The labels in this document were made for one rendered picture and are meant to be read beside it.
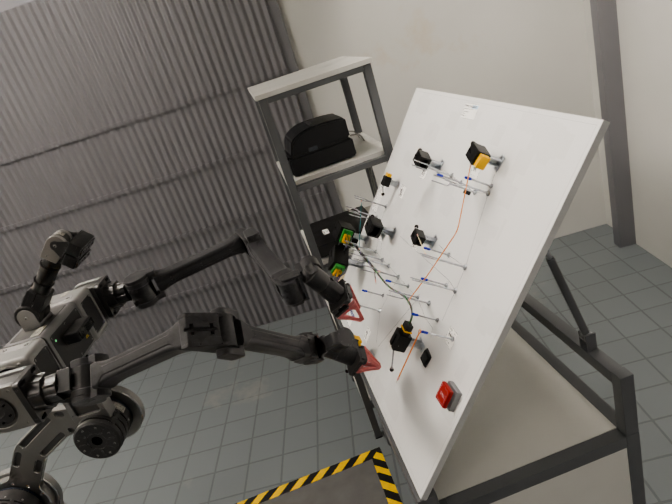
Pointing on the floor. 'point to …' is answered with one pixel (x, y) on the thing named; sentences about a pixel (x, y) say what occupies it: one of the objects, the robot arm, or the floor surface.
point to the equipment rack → (294, 82)
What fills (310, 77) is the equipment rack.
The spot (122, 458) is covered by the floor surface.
